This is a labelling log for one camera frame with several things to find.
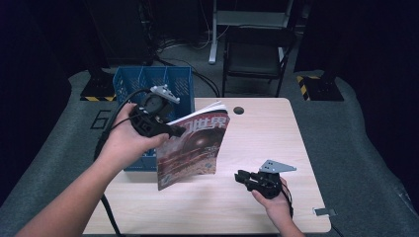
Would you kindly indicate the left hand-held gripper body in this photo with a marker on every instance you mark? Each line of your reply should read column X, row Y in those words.
column 148, row 118

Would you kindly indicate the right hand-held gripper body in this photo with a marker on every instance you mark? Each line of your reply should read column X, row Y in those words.
column 268, row 184

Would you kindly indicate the glossy red-brown cover magazine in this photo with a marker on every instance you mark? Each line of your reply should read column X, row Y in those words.
column 191, row 151

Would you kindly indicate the blue plastic file rack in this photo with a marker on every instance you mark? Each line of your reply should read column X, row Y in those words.
column 179, row 82

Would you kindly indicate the person's right hand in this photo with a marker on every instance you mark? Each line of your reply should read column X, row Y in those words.
column 276, row 207

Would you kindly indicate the person's left hand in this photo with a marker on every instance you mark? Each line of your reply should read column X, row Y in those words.
column 125, row 144

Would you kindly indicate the black striped stand base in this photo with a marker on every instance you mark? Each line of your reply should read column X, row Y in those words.
column 321, row 89
column 97, row 89

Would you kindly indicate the grey tape strip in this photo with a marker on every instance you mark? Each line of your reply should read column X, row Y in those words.
column 324, row 212

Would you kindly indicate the black cabinet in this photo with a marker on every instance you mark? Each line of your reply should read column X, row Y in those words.
column 118, row 33

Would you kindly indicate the black folding chair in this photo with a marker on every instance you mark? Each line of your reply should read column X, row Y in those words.
column 252, row 59

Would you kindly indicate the white metal desk frame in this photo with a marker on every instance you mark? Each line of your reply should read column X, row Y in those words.
column 250, row 18

